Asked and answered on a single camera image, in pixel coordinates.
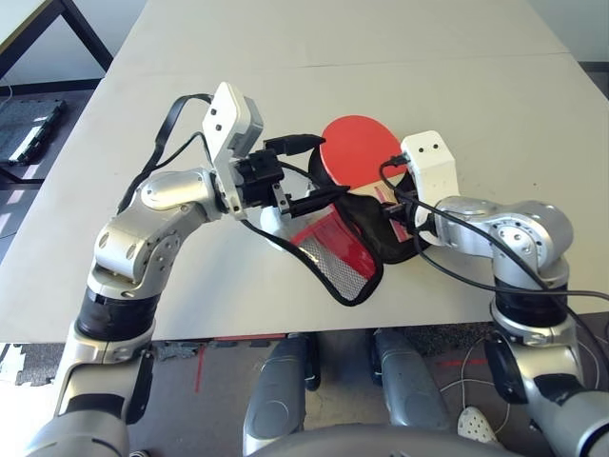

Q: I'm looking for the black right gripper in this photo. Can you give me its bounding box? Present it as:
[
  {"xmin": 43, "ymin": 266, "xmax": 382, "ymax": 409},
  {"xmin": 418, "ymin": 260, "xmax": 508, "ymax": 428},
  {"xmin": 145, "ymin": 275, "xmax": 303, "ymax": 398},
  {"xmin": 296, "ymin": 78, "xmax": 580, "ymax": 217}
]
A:
[{"xmin": 380, "ymin": 188, "xmax": 432, "ymax": 239}]

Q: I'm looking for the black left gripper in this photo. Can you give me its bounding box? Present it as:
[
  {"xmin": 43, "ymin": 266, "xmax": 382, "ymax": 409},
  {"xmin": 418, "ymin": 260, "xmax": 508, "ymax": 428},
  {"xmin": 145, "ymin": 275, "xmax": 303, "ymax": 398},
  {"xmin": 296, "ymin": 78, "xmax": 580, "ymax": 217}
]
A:
[{"xmin": 235, "ymin": 134, "xmax": 351, "ymax": 220}]

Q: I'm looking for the red black paddle case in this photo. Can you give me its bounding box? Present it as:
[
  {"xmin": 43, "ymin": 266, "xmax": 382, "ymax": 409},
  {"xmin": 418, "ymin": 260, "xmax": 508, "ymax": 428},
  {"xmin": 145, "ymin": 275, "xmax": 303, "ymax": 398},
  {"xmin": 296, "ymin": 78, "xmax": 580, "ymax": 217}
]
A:
[{"xmin": 246, "ymin": 142, "xmax": 429, "ymax": 308}]

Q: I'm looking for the red ping-pong paddle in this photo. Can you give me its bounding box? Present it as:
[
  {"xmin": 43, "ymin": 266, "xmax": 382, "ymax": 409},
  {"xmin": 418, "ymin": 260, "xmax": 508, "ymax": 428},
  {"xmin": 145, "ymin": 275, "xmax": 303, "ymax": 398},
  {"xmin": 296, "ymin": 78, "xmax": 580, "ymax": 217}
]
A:
[{"xmin": 318, "ymin": 112, "xmax": 415, "ymax": 244}]

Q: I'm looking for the grey ball zipper pull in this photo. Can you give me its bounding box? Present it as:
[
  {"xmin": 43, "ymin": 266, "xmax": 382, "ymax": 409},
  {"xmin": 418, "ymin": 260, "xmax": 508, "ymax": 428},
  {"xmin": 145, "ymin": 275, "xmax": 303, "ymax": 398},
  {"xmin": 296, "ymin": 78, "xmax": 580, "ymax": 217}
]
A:
[{"xmin": 259, "ymin": 209, "xmax": 296, "ymax": 248}]

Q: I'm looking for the dark speckled foam floor mat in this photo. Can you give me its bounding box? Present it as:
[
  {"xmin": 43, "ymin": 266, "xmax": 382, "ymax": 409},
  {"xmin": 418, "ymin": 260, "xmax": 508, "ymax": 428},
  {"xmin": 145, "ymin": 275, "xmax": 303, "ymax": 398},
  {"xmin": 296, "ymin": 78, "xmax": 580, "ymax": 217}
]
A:
[
  {"xmin": 0, "ymin": 341, "xmax": 66, "ymax": 385},
  {"xmin": 403, "ymin": 323, "xmax": 496, "ymax": 358},
  {"xmin": 154, "ymin": 338, "xmax": 204, "ymax": 364}
]

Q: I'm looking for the grey robot right leg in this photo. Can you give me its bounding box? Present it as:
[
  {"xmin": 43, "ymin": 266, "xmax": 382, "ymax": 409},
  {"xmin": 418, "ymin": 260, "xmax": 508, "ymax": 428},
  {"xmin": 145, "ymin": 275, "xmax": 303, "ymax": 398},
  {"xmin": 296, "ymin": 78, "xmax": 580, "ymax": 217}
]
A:
[{"xmin": 373, "ymin": 328, "xmax": 453, "ymax": 432}]

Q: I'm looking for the grey robot leg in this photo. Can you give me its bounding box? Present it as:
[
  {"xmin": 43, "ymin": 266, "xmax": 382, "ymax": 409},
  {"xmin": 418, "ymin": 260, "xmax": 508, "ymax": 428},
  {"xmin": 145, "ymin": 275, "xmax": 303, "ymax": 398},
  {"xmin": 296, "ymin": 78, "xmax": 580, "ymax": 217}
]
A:
[
  {"xmin": 373, "ymin": 328, "xmax": 453, "ymax": 432},
  {"xmin": 242, "ymin": 332, "xmax": 320, "ymax": 457}
]

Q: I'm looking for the grey robot left leg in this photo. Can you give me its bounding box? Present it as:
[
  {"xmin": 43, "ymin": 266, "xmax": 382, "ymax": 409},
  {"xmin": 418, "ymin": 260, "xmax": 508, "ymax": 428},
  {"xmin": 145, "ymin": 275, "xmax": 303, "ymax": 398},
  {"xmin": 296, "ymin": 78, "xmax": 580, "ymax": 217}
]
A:
[{"xmin": 242, "ymin": 332, "xmax": 320, "ymax": 457}]

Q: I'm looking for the red floor tape strip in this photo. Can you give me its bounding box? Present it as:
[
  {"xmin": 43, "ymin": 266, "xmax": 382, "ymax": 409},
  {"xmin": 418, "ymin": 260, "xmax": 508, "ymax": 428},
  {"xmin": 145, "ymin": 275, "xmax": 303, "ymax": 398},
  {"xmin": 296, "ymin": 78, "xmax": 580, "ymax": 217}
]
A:
[{"xmin": 193, "ymin": 345, "xmax": 206, "ymax": 394}]

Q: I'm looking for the white perforated shoe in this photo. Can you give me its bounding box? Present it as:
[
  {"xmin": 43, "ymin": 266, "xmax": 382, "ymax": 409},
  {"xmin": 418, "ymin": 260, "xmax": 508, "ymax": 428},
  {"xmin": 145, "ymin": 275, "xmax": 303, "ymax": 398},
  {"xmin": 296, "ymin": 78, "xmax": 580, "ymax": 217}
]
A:
[{"xmin": 456, "ymin": 405, "xmax": 503, "ymax": 444}]

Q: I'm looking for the black framed side table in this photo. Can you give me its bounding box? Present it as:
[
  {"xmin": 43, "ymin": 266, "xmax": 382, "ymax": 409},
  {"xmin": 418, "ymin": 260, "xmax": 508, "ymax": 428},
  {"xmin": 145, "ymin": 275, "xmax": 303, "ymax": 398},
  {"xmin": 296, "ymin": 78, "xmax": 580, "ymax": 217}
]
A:
[{"xmin": 0, "ymin": 0, "xmax": 115, "ymax": 96}]

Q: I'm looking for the black flat floor pad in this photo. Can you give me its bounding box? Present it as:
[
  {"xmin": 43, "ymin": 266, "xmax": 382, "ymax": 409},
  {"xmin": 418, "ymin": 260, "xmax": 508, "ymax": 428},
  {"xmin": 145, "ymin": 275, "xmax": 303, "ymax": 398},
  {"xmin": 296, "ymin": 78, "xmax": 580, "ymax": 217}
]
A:
[{"xmin": 0, "ymin": 98, "xmax": 67, "ymax": 168}]

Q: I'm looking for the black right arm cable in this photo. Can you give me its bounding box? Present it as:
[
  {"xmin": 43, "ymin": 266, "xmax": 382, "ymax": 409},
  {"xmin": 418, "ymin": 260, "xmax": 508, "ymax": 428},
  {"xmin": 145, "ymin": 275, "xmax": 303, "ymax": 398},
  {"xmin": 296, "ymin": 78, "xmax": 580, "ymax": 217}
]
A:
[{"xmin": 379, "ymin": 154, "xmax": 609, "ymax": 382}]

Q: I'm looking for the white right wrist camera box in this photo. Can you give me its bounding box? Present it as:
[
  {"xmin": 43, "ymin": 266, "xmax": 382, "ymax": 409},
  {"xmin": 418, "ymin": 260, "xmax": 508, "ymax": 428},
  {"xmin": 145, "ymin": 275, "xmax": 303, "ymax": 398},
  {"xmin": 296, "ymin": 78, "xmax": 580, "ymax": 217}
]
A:
[{"xmin": 401, "ymin": 129, "xmax": 459, "ymax": 244}]

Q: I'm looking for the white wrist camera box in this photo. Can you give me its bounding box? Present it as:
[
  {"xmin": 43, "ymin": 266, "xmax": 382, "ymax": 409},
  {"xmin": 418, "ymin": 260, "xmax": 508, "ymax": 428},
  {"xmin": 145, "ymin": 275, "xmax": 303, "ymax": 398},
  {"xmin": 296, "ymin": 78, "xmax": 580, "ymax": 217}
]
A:
[
  {"xmin": 201, "ymin": 81, "xmax": 265, "ymax": 224},
  {"xmin": 401, "ymin": 129, "xmax": 459, "ymax": 244}
]

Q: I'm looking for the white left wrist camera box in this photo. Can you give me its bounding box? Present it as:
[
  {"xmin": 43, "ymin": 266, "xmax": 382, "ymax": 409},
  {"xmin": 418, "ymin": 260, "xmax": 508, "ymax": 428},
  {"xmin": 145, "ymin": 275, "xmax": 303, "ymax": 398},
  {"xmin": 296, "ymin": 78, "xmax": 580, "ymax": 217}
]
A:
[{"xmin": 201, "ymin": 81, "xmax": 265, "ymax": 224}]

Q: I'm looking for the black left arm ribbon cable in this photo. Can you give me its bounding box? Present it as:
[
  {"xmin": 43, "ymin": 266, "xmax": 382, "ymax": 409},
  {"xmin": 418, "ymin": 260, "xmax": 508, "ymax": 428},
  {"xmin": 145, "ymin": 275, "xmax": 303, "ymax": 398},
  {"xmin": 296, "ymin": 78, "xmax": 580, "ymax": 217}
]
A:
[{"xmin": 116, "ymin": 92, "xmax": 215, "ymax": 215}]

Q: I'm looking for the white floor cable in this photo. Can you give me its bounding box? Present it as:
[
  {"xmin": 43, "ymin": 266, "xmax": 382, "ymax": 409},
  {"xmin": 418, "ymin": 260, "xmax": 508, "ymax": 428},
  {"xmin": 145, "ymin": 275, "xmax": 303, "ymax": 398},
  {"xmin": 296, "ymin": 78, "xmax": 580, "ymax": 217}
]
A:
[{"xmin": 440, "ymin": 328, "xmax": 520, "ymax": 444}]

